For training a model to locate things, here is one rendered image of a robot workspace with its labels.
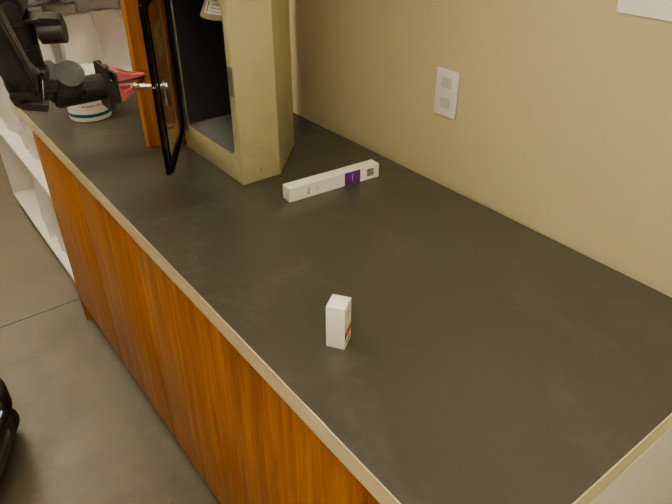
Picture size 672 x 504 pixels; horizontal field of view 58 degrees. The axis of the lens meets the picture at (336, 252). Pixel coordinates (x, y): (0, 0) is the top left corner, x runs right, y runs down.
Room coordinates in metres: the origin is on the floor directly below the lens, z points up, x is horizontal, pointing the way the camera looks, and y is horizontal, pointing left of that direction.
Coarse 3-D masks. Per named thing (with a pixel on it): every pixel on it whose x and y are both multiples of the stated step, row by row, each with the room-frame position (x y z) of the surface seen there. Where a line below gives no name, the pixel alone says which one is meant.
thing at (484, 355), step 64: (64, 128) 1.76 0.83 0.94; (128, 128) 1.76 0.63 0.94; (320, 128) 1.76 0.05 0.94; (128, 192) 1.34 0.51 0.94; (192, 192) 1.34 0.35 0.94; (256, 192) 1.34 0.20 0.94; (384, 192) 1.34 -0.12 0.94; (448, 192) 1.34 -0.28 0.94; (192, 256) 1.05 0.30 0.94; (256, 256) 1.05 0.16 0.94; (320, 256) 1.05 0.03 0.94; (384, 256) 1.05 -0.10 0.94; (448, 256) 1.05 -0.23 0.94; (512, 256) 1.05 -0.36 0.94; (576, 256) 1.05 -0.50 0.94; (256, 320) 0.84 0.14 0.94; (320, 320) 0.84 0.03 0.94; (384, 320) 0.84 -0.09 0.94; (448, 320) 0.84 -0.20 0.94; (512, 320) 0.84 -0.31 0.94; (576, 320) 0.84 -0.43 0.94; (640, 320) 0.84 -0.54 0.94; (320, 384) 0.68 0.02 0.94; (384, 384) 0.68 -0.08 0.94; (448, 384) 0.68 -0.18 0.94; (512, 384) 0.68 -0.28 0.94; (576, 384) 0.68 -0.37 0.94; (640, 384) 0.68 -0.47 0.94; (384, 448) 0.56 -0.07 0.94; (448, 448) 0.56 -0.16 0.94; (512, 448) 0.56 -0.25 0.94; (576, 448) 0.56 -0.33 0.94; (640, 448) 0.57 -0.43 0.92
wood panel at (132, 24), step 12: (120, 0) 1.63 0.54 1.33; (132, 0) 1.62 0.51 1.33; (132, 12) 1.62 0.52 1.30; (132, 24) 1.62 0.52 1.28; (132, 36) 1.62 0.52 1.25; (132, 48) 1.61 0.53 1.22; (144, 48) 1.63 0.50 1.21; (132, 60) 1.62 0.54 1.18; (144, 60) 1.63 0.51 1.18; (144, 72) 1.62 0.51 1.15; (144, 96) 1.62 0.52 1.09; (144, 108) 1.61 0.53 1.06; (144, 120) 1.62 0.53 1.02; (156, 120) 1.63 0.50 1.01; (144, 132) 1.63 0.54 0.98; (156, 132) 1.63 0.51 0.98; (156, 144) 1.62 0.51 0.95
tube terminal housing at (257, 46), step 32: (224, 0) 1.38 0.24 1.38; (256, 0) 1.42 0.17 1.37; (288, 0) 1.63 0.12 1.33; (224, 32) 1.39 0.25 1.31; (256, 32) 1.41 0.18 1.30; (288, 32) 1.62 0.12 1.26; (256, 64) 1.41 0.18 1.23; (288, 64) 1.60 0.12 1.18; (256, 96) 1.41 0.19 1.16; (288, 96) 1.58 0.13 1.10; (192, 128) 1.58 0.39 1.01; (256, 128) 1.40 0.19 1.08; (288, 128) 1.57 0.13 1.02; (224, 160) 1.44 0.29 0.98; (256, 160) 1.40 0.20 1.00
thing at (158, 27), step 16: (160, 0) 1.54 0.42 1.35; (160, 16) 1.51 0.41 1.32; (144, 32) 1.31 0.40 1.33; (160, 32) 1.47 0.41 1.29; (160, 48) 1.44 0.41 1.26; (160, 64) 1.41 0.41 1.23; (160, 80) 1.38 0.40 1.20; (176, 96) 1.57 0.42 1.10; (176, 112) 1.53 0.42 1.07; (160, 128) 1.31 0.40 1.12; (176, 128) 1.50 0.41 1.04
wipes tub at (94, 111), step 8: (80, 64) 1.92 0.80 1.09; (88, 64) 1.92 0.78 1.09; (88, 72) 1.84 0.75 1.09; (80, 104) 1.81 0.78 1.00; (88, 104) 1.81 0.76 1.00; (96, 104) 1.83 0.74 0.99; (72, 112) 1.82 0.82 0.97; (80, 112) 1.81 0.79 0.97; (88, 112) 1.81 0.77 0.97; (96, 112) 1.82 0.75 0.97; (104, 112) 1.84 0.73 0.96; (80, 120) 1.81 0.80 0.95; (88, 120) 1.81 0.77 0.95; (96, 120) 1.82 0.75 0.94
